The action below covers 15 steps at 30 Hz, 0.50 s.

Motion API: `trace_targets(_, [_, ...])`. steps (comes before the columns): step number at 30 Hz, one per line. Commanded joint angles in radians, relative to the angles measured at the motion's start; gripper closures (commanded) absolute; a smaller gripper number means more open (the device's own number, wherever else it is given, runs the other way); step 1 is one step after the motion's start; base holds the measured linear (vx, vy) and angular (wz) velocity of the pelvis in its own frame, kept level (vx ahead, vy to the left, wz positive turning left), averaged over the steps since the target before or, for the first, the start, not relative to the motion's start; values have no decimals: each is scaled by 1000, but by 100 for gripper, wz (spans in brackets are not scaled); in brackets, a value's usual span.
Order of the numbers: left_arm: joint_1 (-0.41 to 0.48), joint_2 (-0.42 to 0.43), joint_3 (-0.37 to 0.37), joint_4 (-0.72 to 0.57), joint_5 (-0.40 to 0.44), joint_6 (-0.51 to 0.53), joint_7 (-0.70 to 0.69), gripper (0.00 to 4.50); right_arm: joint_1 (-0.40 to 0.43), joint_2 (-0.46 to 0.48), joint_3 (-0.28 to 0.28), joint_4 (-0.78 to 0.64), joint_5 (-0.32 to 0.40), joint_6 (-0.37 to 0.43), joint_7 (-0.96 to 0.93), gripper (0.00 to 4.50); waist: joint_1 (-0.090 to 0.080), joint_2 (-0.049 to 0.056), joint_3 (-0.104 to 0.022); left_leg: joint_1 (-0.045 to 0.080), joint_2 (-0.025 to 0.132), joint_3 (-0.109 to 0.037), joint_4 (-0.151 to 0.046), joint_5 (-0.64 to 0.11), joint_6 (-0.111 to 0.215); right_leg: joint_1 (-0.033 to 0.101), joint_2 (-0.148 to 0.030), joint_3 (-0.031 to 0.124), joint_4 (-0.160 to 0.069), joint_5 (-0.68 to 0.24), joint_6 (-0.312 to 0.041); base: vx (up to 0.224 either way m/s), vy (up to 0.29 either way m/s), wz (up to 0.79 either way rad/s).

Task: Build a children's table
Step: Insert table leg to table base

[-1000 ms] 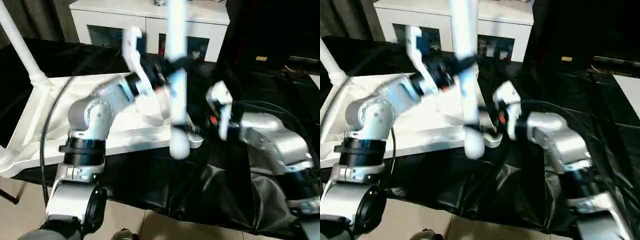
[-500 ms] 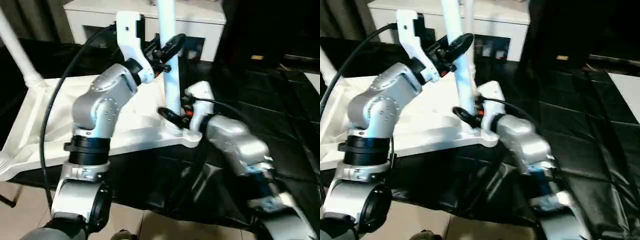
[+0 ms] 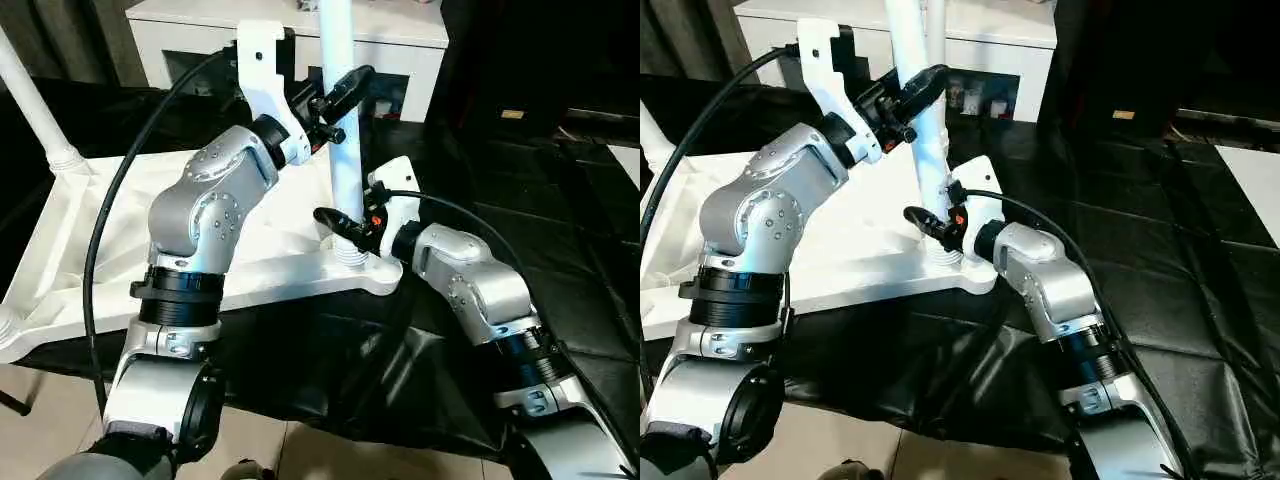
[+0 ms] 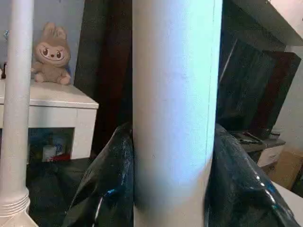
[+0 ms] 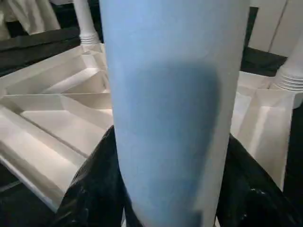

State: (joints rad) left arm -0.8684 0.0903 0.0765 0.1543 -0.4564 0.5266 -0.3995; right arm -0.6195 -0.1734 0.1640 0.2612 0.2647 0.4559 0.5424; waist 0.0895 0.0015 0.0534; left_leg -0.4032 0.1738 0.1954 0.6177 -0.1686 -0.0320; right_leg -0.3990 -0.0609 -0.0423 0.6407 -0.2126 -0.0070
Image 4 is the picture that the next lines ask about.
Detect black plastic covered panel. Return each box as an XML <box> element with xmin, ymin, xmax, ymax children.
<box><xmin>217</xmin><ymin>35</ymin><xmax>302</xmax><ymax>136</ymax></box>

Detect white plastic table top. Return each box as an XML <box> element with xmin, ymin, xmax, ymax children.
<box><xmin>0</xmin><ymin>208</ymin><xmax>38</xmax><ymax>227</ymax></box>

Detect white board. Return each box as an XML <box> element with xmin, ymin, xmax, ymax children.
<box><xmin>272</xmin><ymin>182</ymin><xmax>303</xmax><ymax>227</ymax></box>

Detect white cabinet with glass doors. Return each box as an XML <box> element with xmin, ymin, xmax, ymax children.
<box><xmin>0</xmin><ymin>79</ymin><xmax>99</xmax><ymax>163</ymax></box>

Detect white plastic table leg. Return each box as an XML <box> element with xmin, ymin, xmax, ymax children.
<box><xmin>0</xmin><ymin>0</ymin><xmax>34</xmax><ymax>215</ymax></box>
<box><xmin>131</xmin><ymin>0</ymin><xmax>223</xmax><ymax>227</ymax></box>

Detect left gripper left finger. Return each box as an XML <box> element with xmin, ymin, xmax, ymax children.
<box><xmin>63</xmin><ymin>122</ymin><xmax>135</xmax><ymax>227</ymax></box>

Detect black mat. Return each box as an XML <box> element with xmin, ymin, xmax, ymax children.
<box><xmin>26</xmin><ymin>157</ymin><xmax>95</xmax><ymax>227</ymax></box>

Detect tall black cabinet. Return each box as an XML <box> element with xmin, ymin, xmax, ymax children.
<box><xmin>74</xmin><ymin>0</ymin><xmax>133</xmax><ymax>161</ymax></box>

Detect brown cardboard box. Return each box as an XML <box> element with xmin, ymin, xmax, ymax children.
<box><xmin>269</xmin><ymin>143</ymin><xmax>303</xmax><ymax>190</ymax></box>

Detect beige plush toy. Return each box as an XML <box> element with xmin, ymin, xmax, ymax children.
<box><xmin>31</xmin><ymin>21</ymin><xmax>72</xmax><ymax>86</ymax></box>

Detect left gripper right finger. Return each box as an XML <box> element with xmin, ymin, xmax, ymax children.
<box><xmin>205</xmin><ymin>122</ymin><xmax>298</xmax><ymax>227</ymax></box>

